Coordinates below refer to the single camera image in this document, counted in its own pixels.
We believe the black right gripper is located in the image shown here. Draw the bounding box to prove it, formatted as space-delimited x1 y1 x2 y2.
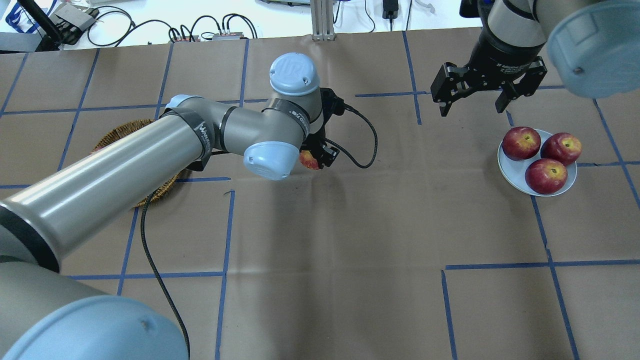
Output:
430 30 547 117

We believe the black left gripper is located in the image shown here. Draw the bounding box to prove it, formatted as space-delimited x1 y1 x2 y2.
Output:
300 124 340 170

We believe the red yellow apple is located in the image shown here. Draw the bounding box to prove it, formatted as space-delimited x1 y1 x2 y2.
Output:
298 150 321 171

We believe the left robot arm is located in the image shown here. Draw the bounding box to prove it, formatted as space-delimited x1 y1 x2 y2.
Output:
1 52 346 360

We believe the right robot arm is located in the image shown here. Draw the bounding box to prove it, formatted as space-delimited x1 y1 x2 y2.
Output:
430 0 640 117

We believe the red apple plate left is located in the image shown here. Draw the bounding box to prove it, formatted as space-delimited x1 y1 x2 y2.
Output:
500 126 542 161

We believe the red apple plate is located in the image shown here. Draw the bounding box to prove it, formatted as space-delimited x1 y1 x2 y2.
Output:
500 126 542 161
525 158 569 195
540 132 583 167

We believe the white round plate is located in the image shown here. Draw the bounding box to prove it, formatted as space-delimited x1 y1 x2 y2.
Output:
497 129 578 197

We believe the red apple plate back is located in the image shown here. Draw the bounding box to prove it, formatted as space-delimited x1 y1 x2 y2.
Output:
540 132 583 167

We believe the red apple plate front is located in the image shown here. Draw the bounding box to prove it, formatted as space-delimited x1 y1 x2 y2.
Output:
525 158 569 195

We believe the black power adapter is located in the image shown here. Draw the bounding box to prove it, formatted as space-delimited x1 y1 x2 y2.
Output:
382 0 400 21

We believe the orange usb hub upper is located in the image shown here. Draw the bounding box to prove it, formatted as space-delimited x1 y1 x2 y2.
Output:
167 28 201 43

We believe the grey docking hub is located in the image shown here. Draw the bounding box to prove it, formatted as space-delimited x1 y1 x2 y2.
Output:
50 3 99 32

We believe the black braided left cable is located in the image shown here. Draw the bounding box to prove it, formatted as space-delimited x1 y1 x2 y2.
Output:
140 106 379 360

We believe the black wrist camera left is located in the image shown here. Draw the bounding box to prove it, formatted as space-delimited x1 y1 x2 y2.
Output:
319 87 346 125

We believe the aluminium frame post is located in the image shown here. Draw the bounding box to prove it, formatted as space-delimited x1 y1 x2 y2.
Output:
310 0 336 42

